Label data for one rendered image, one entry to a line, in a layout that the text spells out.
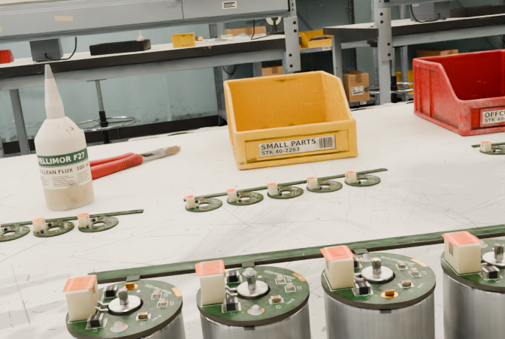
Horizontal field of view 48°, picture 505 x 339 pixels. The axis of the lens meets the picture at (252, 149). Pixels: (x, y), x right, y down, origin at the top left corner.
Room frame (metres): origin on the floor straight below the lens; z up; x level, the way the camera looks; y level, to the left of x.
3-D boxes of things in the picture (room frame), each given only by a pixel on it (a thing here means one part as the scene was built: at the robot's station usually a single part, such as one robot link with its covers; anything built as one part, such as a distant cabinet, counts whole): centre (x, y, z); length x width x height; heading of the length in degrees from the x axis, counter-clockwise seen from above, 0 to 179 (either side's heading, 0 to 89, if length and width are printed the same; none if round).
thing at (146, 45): (2.63, 0.55, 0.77); 0.24 x 0.16 x 0.04; 87
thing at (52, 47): (2.50, 0.83, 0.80); 0.15 x 0.12 x 0.10; 13
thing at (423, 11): (2.86, -0.93, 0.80); 0.15 x 0.12 x 0.10; 31
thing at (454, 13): (2.95, -1.20, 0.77); 0.24 x 0.16 x 0.04; 101
